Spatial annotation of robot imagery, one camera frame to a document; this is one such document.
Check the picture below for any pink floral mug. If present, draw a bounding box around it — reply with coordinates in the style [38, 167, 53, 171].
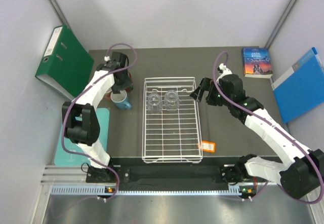
[104, 88, 112, 100]

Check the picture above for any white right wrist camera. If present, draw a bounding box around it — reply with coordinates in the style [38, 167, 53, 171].
[217, 63, 232, 80]

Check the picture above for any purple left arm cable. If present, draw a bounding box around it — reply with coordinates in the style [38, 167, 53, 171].
[61, 43, 139, 202]

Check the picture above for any Jane Eyre paperback book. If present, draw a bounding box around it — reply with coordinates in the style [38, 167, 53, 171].
[241, 47, 273, 79]

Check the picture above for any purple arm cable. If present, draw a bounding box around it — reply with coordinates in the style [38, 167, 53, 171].
[212, 51, 324, 204]
[61, 43, 139, 202]

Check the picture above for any red mug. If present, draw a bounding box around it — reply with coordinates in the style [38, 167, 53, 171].
[126, 72, 134, 92]

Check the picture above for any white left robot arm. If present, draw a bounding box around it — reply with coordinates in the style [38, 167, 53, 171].
[61, 52, 134, 182]

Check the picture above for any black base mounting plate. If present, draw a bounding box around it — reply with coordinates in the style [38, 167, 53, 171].
[86, 155, 264, 185]

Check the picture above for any orange tag card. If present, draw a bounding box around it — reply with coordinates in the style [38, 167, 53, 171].
[198, 141, 216, 153]

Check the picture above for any teal shirt folding board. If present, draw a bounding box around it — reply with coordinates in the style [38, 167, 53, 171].
[54, 108, 111, 166]

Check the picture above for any clear glass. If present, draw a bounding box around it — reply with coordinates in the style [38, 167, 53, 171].
[164, 90, 180, 111]
[147, 93, 163, 114]

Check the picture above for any blue mug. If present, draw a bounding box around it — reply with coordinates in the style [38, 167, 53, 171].
[110, 90, 132, 109]

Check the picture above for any green lever arch binder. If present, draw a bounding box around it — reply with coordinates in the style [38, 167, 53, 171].
[35, 25, 94, 100]

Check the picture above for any white wire dish rack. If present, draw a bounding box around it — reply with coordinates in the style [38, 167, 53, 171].
[142, 77, 203, 163]

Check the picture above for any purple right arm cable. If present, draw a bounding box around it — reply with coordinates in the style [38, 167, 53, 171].
[212, 51, 324, 204]

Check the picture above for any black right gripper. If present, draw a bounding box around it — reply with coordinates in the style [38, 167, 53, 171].
[190, 77, 232, 107]

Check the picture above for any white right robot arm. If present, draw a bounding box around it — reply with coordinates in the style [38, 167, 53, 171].
[190, 74, 323, 200]

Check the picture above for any aluminium rail frame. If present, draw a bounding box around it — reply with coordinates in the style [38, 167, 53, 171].
[34, 157, 323, 223]

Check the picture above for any blue folder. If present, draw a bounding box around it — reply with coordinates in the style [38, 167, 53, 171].
[272, 47, 323, 123]

